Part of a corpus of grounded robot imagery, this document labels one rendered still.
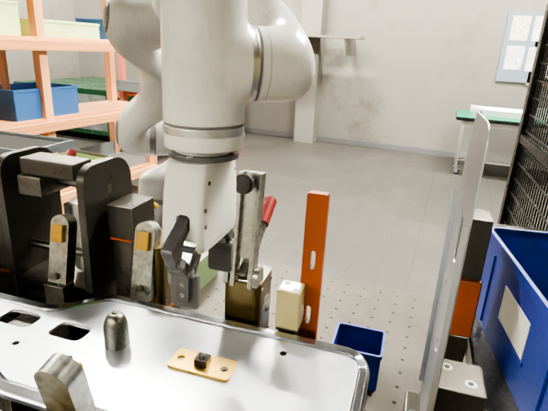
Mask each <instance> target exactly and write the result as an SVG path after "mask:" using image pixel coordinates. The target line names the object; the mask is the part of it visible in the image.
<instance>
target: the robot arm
mask: <svg viewBox="0 0 548 411"><path fill-rule="evenodd" d="M103 23H104V31H105V33H106V36H107V38H108V40H109V42H110V43H111V45H112V46H113V48H114V49H115V51H116V52H117V53H118V54H119V55H120V56H121V57H122V58H123V59H125V60H126V61H128V62H129V63H130V64H132V65H133V66H134V67H136V68H137V69H138V70H139V93H138V94H137V96H136V97H134V98H133V99H132V100H131V101H130V102H129V103H128V104H127V105H126V106H125V107H124V109H123V110H122V111H121V112H120V114H119V116H118V118H117V121H116V126H115V139H116V143H117V145H118V147H119V148H120V149H121V150H122V151H123V152H126V153H128V154H130V155H136V156H169V157H170V158H169V159H168V160H167V161H165V162H164V163H162V164H160V165H159V166H156V167H153V168H152V169H149V170H146V171H145V172H143V173H142V174H141V176H140V177H139V195H143V196H149V197H154V202H155V203H158V205H159V206H158V208H157V209H154V215H155V222H157V223H158V224H159V225H160V227H161V228H162V235H163V244H164V245H163V246H162V248H161V256H162V258H163V260H164V262H165V266H166V268H167V269H168V272H169V274H171V296H172V303H173V304H174V305H177V306H181V307H188V308H192V309H198V308H199V306H200V305H201V275H197V269H198V266H199V262H200V259H201V254H203V253H205V252H206V251H207V250H208V268H209V269H213V270H217V271H221V272H231V271H232V265H233V242H229V241H233V240H234V236H235V234H234V231H233V226H234V224H235V221H236V206H237V201H236V163H235V160H236V159H237V158H238V157H239V150H240V149H242V148H243V147H244V138H245V132H244V124H245V106H246V105H247V104H248V103H250V102H264V103H276V102H288V101H292V100H296V99H299V98H301V97H303V96H304V95H305V94H306V93H307V92H308V91H309V89H310V88H311V86H312V83H313V80H314V76H315V71H316V64H315V62H316V60H315V58H314V53H313V50H312V45H311V43H310V41H309V39H308V37H307V35H306V33H305V31H304V30H303V27H302V26H301V24H300V23H299V22H298V20H297V19H296V17H295V16H294V14H293V13H292V12H291V10H290V9H289V8H288V7H287V6H286V5H285V4H284V3H283V2H282V1H281V0H107V2H106V3H105V4H104V12H103ZM186 241H188V242H193V244H196V247H193V246H192V245H191V244H189V243H187V242H186ZM181 257H182V258H181Z"/></svg>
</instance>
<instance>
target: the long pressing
mask: <svg viewBox="0 0 548 411"><path fill-rule="evenodd" d="M112 311H121V312H123V313H124V314H125V315H126V318H127V320H128V324H129V335H130V344H129V345H128V346H127V347H126V348H124V349H122V350H119V351H110V350H107V349H106V348H105V347H104V330H103V326H104V319H105V317H106V315H107V314H109V313H110V312H112ZM11 312H19V313H23V314H26V315H30V316H36V317H38V318H40V319H39V320H38V321H36V322H35V323H34V324H32V325H30V326H28V327H19V326H15V325H10V324H7V323H3V322H1V321H0V397H2V398H3V399H6V400H11V401H14V402H16V403H19V404H23V405H26V406H29V407H32V408H35V409H39V410H41V411H47V410H46V406H45V405H44V402H43V400H42V397H41V395H40V392H39V390H38V387H37V385H36V383H35V381H34V378H33V376H34V374H35V373H36V372H37V371H38V370H39V369H40V367H41V366H42V365H43V364H44V363H45V362H46V361H47V360H48V359H49V358H50V356H51V355H52V354H54V353H61V354H65V355H67V356H72V357H73V359H74V360H75V361H77V362H81V363H82V365H83V368H84V370H85V373H86V377H87V380H88V382H89V384H88V385H89V388H90V390H91V394H92V396H93V399H94V402H95V406H96V408H97V411H364V408H365V400H366V395H367V390H368V385H369V366H368V364H367V361H366V360H365V358H364V357H363V356H362V355H361V354H360V353H359V352H358V351H355V350H353V349H351V348H350V347H344V346H340V345H337V344H333V343H329V342H322V341H319V340H315V339H311V338H304V337H301V336H297V335H293V334H287V333H283V332H279V331H275V330H271V329H265V328H261V327H258V326H253V325H247V324H243V323H240V322H235V321H232V320H225V319H222V318H218V317H214V316H207V315H204V314H200V313H196V312H190V311H185V310H182V309H178V308H174V307H167V306H164V305H160V304H156V303H150V302H146V301H142V300H138V299H135V298H128V297H124V296H120V295H106V296H102V297H98V298H89V299H85V300H81V301H76V302H72V303H62V304H47V303H40V302H37V301H33V300H30V299H26V298H21V297H16V296H13V295H9V294H4V293H0V319H1V318H2V317H4V316H5V315H7V314H9V313H11ZM61 325H71V326H74V327H77V328H80V329H86V330H88V331H89V333H88V334H87V335H85V336H84V337H83V338H81V339H79V340H76V341H72V340H68V339H65V338H59V337H56V336H53V335H50V333H51V332H52V331H53V330H55V329H56V328H58V327H59V326H61ZM14 342H20V343H19V344H17V345H12V343H14ZM180 348H186V349H189V350H193V351H199V352H203V353H206V354H210V355H212V356H218V357H222V358H225V359H229V360H234V361H236V362H237V367H236V369H235V371H234V373H233V374H232V376H231V377H230V379H229V381H227V382H221V381H218V380H214V379H212V378H206V377H202V376H199V375H196V374H193V373H187V372H184V371H181V370H177V369H172V368H169V367H168V366H167V362H168V361H169V360H170V358H171V357H172V356H173V355H174V354H175V353H176V352H177V351H178V350H179V349H180ZM282 351H283V352H285V353H286V355H285V356H281V355H280V352H282Z"/></svg>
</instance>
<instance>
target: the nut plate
mask: <svg viewBox="0 0 548 411"><path fill-rule="evenodd" d="M202 353H203V352H199V351H193V350H189V349H186V348H180V349H179V350H178V351H177V352H176V353H175V354H174V355H173V356H172V357H171V358H170V360H169V361H168V362H167V366H168V367H169V368H172V369H177V370H181V371H184V372H187V373H193V374H196V375H199V376H202V377H206V378H212V379H214V380H218V381H221V382H227V381H229V379H230V377H231V376H232V374H233V373H234V371H235V369H236V367H237V362H236V361H234V360H229V359H225V358H222V357H218V356H212V355H210V354H206V353H204V354H205V359H204V360H200V355H201V354H202ZM180 357H184V358H185V359H184V360H178V358H180ZM223 366H227V367H228V371H225V372H224V371H221V369H222V367H223Z"/></svg>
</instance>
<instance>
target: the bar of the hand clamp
mask: <svg viewBox="0 0 548 411"><path fill-rule="evenodd" d="M265 182H266V173H265V172H260V171H253V170H241V171H238V176H237V177H236V201H237V206H236V221H235V224H234V229H233V231H234V234H235V236H234V240H233V241H232V242H233V265H232V271H231V272H230V280H229V285H231V286H234V285H235V281H236V279H237V278H238V276H237V275H236V271H237V269H239V268H240V263H241V258H244V259H249V270H248V279H247V289H252V277H253V273H254V269H255V268H256V267H257V266H258V260H259V243H260V235H261V226H262V217H263V199H264V191H265Z"/></svg>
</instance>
